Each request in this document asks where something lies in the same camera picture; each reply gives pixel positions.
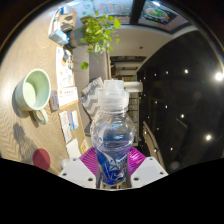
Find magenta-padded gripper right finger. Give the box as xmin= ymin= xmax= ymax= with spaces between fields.
xmin=125 ymin=146 xmax=169 ymax=189

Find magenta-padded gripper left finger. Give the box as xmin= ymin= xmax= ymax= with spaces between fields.
xmin=58 ymin=147 xmax=101 ymax=190

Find clear blue-label water bottle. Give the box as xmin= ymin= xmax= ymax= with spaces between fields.
xmin=89 ymin=79 xmax=137 ymax=187

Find yellow card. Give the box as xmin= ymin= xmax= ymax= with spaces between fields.
xmin=79 ymin=139 xmax=89 ymax=154

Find curved wooden ceiling beam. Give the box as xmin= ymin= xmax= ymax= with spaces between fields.
xmin=142 ymin=120 xmax=166 ymax=168

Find flat round red coaster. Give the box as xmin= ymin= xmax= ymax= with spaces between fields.
xmin=32 ymin=148 xmax=52 ymax=172

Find white paper leaflet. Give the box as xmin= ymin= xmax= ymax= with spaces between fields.
xmin=59 ymin=109 xmax=73 ymax=144

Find small blue white tissue pack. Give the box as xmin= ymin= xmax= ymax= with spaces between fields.
xmin=69 ymin=109 xmax=80 ymax=131

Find light green ceramic mug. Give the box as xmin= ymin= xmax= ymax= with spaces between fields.
xmin=13 ymin=68 xmax=53 ymax=126

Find white printed cardboard box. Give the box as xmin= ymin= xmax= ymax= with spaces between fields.
xmin=49 ymin=45 xmax=80 ymax=112

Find group of ceiling lights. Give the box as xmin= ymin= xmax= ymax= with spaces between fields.
xmin=146 ymin=66 xmax=224 ymax=154

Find small light blue box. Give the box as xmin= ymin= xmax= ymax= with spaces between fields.
xmin=49 ymin=29 xmax=70 ymax=46

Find green potted plant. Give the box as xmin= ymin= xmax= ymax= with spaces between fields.
xmin=71 ymin=1 xmax=123 ymax=71

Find brown cardboard stand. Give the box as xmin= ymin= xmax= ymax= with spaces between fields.
xmin=59 ymin=6 xmax=78 ymax=33

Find white blue papers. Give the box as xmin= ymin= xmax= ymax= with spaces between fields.
xmin=48 ymin=8 xmax=63 ymax=34

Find dark framed food poster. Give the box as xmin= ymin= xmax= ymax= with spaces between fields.
xmin=138 ymin=0 xmax=189 ymax=33

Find pink window poster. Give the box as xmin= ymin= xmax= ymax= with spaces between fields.
xmin=69 ymin=0 xmax=134 ymax=17

